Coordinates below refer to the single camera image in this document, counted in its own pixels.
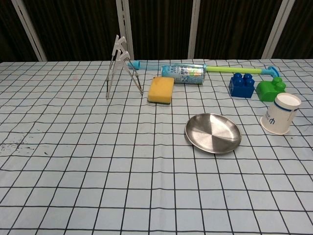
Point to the round steel plate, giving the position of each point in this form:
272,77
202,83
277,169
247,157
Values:
212,133

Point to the white paper cup blue print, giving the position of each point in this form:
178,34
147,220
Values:
276,117

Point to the yellow sponge green base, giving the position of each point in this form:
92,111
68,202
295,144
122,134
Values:
160,89

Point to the light blue drink can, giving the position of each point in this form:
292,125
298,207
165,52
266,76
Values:
183,73

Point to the light blue checkered tablecloth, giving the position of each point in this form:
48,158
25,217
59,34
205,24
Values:
97,171

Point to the blue plastic building block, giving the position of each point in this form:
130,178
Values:
240,89

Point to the green plastic building block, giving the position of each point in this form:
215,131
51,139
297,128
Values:
266,91

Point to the white metal frame post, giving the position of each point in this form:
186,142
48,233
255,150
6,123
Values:
275,27
123,19
194,24
29,31

